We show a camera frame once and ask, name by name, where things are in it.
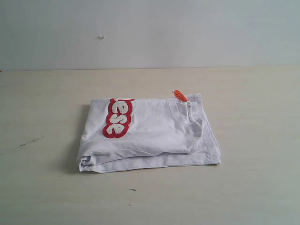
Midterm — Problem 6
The white t-shirt red lettering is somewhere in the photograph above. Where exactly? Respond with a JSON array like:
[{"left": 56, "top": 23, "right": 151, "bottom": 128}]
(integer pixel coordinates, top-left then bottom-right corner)
[{"left": 77, "top": 94, "right": 221, "bottom": 173}]

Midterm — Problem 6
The orange neck tag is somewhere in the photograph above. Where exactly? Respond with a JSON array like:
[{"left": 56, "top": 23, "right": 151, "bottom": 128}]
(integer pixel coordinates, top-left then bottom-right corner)
[{"left": 173, "top": 90, "right": 188, "bottom": 102}]

